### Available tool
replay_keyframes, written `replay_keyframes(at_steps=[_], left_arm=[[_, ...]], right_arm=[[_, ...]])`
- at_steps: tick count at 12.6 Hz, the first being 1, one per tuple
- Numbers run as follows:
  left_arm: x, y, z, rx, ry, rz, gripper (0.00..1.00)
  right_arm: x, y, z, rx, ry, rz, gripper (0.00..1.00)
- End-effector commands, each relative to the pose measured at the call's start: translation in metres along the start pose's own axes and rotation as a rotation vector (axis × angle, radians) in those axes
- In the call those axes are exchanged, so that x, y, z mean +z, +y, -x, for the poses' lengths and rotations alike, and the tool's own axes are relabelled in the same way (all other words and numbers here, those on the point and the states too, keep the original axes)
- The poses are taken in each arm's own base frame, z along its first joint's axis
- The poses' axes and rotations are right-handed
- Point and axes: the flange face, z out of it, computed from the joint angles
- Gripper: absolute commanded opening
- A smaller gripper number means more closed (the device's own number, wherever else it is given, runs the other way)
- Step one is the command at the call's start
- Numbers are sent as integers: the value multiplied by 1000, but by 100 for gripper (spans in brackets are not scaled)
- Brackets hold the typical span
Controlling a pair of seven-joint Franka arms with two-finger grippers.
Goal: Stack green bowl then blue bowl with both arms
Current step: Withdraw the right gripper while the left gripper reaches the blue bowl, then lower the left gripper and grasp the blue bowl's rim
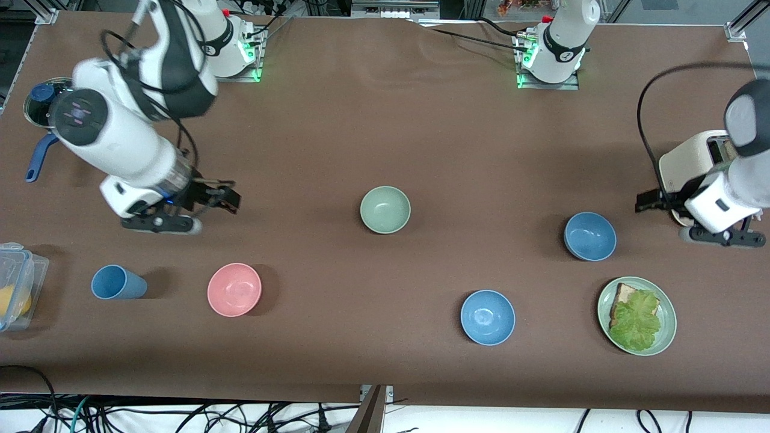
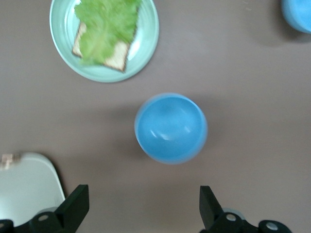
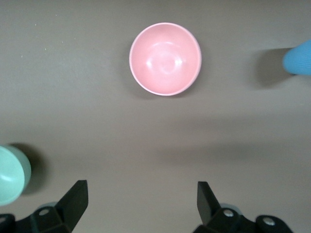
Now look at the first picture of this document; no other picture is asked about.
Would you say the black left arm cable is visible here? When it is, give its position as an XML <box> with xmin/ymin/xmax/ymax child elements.
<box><xmin>636</xmin><ymin>62</ymin><xmax>756</xmax><ymax>199</ymax></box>

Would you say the black looped floor cable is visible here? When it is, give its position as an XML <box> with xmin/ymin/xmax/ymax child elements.
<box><xmin>0</xmin><ymin>365</ymin><xmax>60</xmax><ymax>433</ymax></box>

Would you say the green lettuce leaf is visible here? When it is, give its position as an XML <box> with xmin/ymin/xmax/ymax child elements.
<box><xmin>609</xmin><ymin>290</ymin><xmax>662</xmax><ymax>352</ymax></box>

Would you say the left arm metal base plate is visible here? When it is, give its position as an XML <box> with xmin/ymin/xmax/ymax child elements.
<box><xmin>516</xmin><ymin>33</ymin><xmax>580</xmax><ymax>91</ymax></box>

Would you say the teal cable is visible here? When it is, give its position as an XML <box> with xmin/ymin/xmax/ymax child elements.
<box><xmin>67</xmin><ymin>396</ymin><xmax>92</xmax><ymax>433</ymax></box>

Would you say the light green plate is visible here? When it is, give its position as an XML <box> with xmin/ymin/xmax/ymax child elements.
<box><xmin>597</xmin><ymin>277</ymin><xmax>677</xmax><ymax>357</ymax></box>

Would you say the metal bracket with dark strut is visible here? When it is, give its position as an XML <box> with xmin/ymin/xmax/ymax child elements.
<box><xmin>346</xmin><ymin>385</ymin><xmax>395</xmax><ymax>433</ymax></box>

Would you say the yellow lemon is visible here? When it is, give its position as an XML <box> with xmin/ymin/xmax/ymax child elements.
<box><xmin>0</xmin><ymin>286</ymin><xmax>32</xmax><ymax>319</ymax></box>

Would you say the cream white toaster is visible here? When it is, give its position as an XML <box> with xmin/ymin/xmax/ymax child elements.
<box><xmin>659</xmin><ymin>129</ymin><xmax>748</xmax><ymax>227</ymax></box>

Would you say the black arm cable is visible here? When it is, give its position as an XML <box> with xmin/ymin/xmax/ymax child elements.
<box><xmin>100</xmin><ymin>0</ymin><xmax>200</xmax><ymax>176</ymax></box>
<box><xmin>636</xmin><ymin>62</ymin><xmax>756</xmax><ymax>199</ymax></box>

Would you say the steel pot blue handle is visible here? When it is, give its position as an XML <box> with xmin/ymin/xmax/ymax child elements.
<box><xmin>23</xmin><ymin>77</ymin><xmax>76</xmax><ymax>183</ymax></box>

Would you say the clear plastic container blue lid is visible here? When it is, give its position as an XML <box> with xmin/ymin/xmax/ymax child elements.
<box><xmin>0</xmin><ymin>242</ymin><xmax>50</xmax><ymax>333</ymax></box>

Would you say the black cable on table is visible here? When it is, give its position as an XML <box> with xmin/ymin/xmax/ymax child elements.
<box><xmin>415</xmin><ymin>21</ymin><xmax>531</xmax><ymax>55</ymax></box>

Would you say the blue bowl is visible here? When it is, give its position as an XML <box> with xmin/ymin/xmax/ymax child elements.
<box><xmin>564</xmin><ymin>212</ymin><xmax>617</xmax><ymax>262</ymax></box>
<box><xmin>460</xmin><ymin>290</ymin><xmax>516</xmax><ymax>346</ymax></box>

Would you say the blue cup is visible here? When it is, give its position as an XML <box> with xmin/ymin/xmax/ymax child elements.
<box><xmin>91</xmin><ymin>265</ymin><xmax>148</xmax><ymax>300</ymax></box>

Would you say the light green bowl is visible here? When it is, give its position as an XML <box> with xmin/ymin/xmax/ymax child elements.
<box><xmin>360</xmin><ymin>185</ymin><xmax>411</xmax><ymax>235</ymax></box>

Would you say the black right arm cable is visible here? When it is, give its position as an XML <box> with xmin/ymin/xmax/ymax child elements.
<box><xmin>100</xmin><ymin>0</ymin><xmax>200</xmax><ymax>176</ymax></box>

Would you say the bread slice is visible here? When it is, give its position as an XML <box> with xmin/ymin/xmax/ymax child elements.
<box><xmin>609</xmin><ymin>283</ymin><xmax>661</xmax><ymax>328</ymax></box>

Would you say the pink bowl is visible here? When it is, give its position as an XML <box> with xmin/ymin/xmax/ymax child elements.
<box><xmin>207</xmin><ymin>263</ymin><xmax>263</xmax><ymax>318</ymax></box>

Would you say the aluminium frame profile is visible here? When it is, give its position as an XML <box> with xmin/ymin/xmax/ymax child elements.
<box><xmin>725</xmin><ymin>0</ymin><xmax>763</xmax><ymax>43</ymax></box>

